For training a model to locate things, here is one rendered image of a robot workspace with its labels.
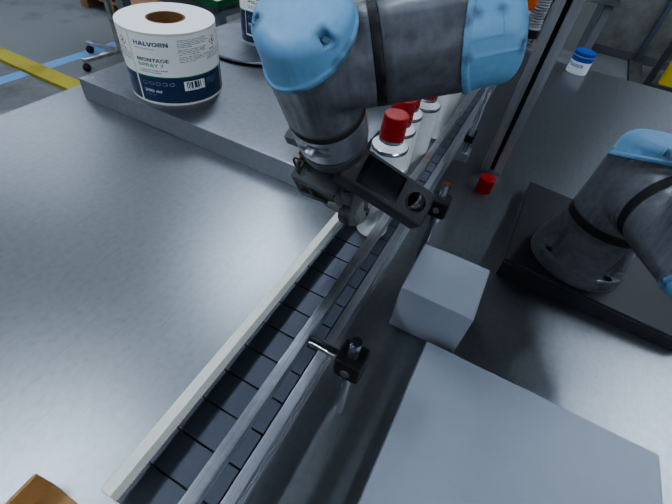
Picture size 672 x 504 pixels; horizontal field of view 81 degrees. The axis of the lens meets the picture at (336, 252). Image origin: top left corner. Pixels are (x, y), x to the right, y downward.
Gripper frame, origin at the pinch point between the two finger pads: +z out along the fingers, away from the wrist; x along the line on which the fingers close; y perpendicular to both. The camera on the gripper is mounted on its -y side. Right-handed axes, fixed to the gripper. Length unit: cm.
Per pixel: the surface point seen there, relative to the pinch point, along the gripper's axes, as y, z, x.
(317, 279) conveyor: 1.9, -0.5, 11.9
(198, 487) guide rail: -3.5, -22.2, 33.1
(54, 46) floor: 318, 154, -79
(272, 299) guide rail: 3.8, -7.7, 17.4
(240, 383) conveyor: 1.7, -9.5, 27.6
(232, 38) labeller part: 67, 30, -44
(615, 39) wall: -76, 313, -387
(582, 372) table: -37.1, 8.4, 6.2
